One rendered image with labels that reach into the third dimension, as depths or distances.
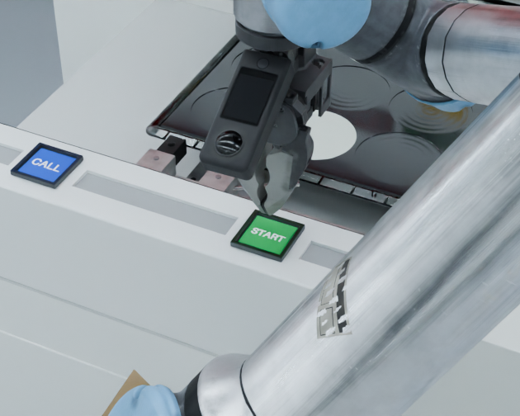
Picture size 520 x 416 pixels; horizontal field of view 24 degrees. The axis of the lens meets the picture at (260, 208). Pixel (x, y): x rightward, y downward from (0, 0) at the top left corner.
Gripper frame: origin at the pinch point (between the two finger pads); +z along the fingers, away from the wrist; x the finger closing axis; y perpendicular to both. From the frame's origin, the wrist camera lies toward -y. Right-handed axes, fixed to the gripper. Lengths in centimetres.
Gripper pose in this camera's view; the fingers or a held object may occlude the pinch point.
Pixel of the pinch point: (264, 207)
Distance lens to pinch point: 116.1
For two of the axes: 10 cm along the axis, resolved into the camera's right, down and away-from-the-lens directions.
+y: 4.4, -5.8, 6.9
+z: 0.0, 7.7, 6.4
